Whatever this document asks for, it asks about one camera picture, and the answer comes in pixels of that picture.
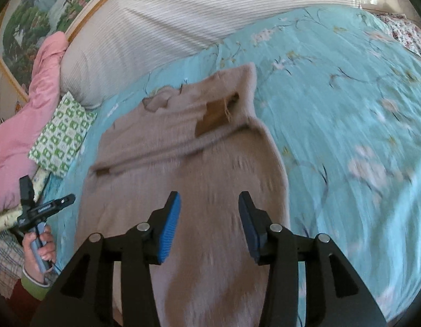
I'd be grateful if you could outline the brown paper tag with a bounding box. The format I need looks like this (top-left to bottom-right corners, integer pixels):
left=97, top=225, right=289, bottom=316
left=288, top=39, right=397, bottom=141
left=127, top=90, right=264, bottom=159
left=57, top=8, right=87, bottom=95
left=195, top=92, right=240, bottom=139

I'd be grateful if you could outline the green patterned pillow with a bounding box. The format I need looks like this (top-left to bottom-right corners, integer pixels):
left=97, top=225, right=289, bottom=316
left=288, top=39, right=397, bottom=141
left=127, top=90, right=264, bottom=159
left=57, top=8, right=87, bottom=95
left=28, top=91, right=98, bottom=179

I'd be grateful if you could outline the person's left hand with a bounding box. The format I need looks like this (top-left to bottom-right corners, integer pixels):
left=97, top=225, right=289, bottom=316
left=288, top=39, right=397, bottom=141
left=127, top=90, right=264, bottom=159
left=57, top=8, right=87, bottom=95
left=22, top=225, right=58, bottom=284

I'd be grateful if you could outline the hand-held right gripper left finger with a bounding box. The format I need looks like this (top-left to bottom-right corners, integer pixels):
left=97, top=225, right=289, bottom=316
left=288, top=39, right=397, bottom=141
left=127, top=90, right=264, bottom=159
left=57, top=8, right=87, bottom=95
left=29, top=191, right=182, bottom=327

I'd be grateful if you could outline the plaid cloth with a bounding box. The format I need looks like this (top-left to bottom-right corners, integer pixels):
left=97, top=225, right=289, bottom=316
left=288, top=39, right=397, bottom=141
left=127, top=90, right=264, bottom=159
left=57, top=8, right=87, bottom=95
left=0, top=231, right=28, bottom=298

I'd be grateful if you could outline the landscape painting headboard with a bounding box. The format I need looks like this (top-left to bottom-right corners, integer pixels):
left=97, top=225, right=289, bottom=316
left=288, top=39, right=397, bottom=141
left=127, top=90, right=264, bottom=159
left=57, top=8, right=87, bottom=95
left=0, top=0, right=138, bottom=103

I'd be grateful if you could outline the floral pillow at right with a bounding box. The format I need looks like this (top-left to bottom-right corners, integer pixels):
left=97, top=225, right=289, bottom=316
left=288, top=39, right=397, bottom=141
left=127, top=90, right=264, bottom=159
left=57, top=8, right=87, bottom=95
left=374, top=12, right=421, bottom=58

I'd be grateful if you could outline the pink quilt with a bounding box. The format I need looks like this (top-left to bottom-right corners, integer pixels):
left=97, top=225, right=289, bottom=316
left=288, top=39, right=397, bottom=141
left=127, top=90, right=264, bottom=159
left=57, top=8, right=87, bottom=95
left=0, top=31, right=69, bottom=216

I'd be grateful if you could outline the beige knit sweater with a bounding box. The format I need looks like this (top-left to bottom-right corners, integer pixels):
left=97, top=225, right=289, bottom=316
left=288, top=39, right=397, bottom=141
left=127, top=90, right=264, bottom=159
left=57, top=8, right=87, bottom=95
left=74, top=62, right=293, bottom=327

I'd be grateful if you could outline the person's left forearm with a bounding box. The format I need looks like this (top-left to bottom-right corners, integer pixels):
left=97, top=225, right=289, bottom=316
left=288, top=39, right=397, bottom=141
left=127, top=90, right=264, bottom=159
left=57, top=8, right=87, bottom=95
left=6, top=266, right=52, bottom=314

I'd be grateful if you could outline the teal floral bedsheet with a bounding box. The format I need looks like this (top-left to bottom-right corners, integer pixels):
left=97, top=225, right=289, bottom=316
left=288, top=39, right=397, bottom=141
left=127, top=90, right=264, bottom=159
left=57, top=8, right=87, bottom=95
left=44, top=5, right=421, bottom=327

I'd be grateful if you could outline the white ribbed headboard cushion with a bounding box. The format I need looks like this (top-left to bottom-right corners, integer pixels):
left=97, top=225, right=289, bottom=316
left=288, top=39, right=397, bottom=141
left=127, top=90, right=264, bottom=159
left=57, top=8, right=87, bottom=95
left=59, top=0, right=395, bottom=110

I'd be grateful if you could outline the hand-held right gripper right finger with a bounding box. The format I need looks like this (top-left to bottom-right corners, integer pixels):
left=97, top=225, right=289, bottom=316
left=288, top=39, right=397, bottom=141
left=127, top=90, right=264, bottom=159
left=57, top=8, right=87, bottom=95
left=238, top=191, right=388, bottom=327

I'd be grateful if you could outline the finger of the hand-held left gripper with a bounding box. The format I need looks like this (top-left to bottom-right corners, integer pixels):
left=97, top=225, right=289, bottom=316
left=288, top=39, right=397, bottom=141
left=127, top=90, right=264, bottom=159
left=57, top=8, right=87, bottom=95
left=29, top=193, right=77, bottom=216
left=19, top=175, right=35, bottom=212

